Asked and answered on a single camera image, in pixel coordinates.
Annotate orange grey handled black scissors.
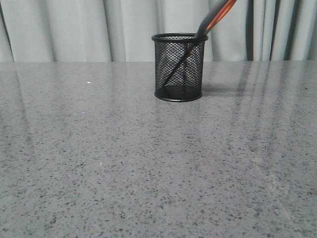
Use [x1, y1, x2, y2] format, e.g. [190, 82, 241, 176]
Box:
[163, 0, 236, 87]

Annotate black mesh pen bucket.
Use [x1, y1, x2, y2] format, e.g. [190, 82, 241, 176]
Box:
[152, 33, 208, 102]

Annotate pale grey curtain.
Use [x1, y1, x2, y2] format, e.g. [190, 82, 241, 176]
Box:
[0, 0, 317, 62]

